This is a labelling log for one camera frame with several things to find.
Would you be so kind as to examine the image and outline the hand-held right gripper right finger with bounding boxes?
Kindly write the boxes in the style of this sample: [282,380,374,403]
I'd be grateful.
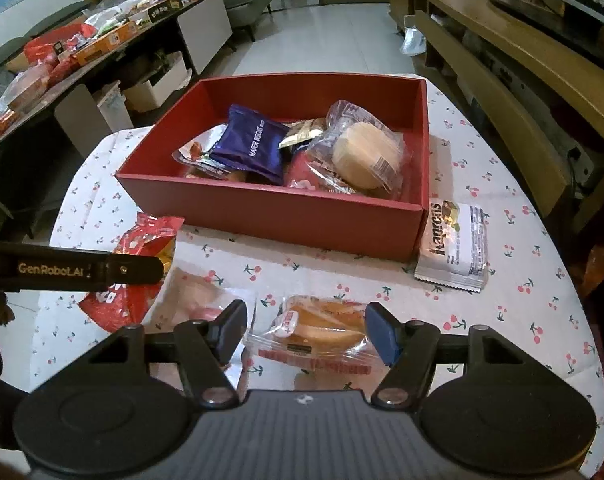
[364,301,525,409]

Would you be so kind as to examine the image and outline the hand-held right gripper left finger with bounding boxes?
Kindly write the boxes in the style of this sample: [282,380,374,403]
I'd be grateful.
[82,300,249,409]

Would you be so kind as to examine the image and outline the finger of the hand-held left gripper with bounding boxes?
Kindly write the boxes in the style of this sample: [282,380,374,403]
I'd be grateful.
[99,254,165,288]

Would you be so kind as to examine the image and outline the clear bread packet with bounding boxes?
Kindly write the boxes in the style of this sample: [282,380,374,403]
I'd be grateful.
[243,294,385,377]

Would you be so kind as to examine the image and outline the red cardboard box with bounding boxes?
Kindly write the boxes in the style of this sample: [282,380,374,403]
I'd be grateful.
[114,74,431,263]

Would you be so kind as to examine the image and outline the purple wafer packet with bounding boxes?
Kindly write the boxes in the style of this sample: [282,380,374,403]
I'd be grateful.
[209,104,290,186]

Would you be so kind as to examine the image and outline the round cake packet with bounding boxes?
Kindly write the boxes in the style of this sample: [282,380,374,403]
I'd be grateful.
[302,100,410,201]

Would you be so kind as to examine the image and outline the pink translucent packet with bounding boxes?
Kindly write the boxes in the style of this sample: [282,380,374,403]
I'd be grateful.
[152,266,259,376]

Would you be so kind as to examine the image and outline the white wafer packet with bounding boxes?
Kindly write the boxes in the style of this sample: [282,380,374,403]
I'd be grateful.
[414,201,489,292]

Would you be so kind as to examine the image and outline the white snack packet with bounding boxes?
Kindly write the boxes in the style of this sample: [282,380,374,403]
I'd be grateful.
[172,127,229,177]

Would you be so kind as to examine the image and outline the white storage bin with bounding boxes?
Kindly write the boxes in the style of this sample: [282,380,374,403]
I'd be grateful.
[94,80,135,133]

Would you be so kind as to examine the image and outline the orange red snack packet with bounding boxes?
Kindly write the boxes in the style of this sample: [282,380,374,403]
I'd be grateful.
[284,152,343,193]

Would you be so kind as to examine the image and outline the open cardboard box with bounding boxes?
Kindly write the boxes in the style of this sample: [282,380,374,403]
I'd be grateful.
[122,52,193,113]

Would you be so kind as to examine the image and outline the bag of red apples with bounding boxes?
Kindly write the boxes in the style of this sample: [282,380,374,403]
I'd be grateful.
[0,62,50,146]

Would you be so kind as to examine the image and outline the gold snack packet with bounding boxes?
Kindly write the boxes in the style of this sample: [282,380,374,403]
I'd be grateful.
[278,117,327,151]

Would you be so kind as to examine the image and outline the green sofa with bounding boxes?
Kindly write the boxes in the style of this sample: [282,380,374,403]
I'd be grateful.
[0,0,90,81]

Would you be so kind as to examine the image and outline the red plastic bag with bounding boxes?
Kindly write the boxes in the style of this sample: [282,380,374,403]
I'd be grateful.
[24,22,98,63]

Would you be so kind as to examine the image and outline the orange flat box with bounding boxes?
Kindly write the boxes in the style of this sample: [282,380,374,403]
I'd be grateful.
[74,22,135,63]

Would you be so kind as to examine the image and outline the dark coffee table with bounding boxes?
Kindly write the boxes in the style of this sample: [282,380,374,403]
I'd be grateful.
[0,0,233,226]

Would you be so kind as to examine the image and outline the crumpled clear plastic bag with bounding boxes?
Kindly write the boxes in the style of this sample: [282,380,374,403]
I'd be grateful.
[84,0,148,31]

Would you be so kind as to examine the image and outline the black flat box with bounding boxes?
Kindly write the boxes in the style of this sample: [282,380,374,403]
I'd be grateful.
[132,0,185,23]

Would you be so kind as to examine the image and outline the grey sofa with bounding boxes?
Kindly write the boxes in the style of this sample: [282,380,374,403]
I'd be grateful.
[222,0,273,41]

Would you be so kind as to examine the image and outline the wooden tv cabinet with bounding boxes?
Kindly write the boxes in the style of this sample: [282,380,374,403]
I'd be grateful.
[387,0,604,241]

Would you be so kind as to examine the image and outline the black television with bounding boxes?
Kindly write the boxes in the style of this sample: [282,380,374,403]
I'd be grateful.
[486,0,604,66]

